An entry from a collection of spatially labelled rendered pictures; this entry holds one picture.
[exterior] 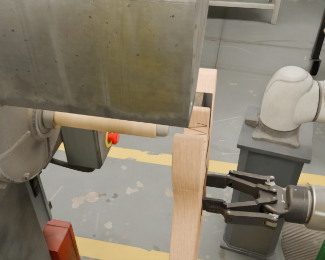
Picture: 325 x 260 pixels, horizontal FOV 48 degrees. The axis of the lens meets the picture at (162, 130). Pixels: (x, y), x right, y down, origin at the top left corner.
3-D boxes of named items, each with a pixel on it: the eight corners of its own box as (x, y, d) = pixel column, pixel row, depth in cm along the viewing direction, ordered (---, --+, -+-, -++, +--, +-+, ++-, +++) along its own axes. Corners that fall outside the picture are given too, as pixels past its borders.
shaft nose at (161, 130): (159, 127, 65) (156, 138, 63) (158, 119, 63) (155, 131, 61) (170, 128, 64) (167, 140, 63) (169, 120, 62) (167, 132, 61)
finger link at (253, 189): (275, 193, 75) (277, 189, 76) (225, 174, 80) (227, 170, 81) (272, 207, 77) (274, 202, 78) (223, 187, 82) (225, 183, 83)
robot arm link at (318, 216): (325, 210, 80) (297, 206, 81) (336, 177, 75) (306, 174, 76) (333, 243, 72) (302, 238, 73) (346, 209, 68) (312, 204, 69)
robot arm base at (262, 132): (248, 111, 160) (249, 100, 156) (301, 121, 154) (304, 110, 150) (241, 137, 146) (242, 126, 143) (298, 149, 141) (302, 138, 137)
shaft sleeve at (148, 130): (63, 114, 68) (58, 128, 66) (58, 103, 65) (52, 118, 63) (159, 126, 65) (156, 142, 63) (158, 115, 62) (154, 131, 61)
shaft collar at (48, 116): (55, 112, 69) (47, 132, 67) (48, 97, 65) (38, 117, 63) (66, 113, 69) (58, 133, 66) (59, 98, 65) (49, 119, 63)
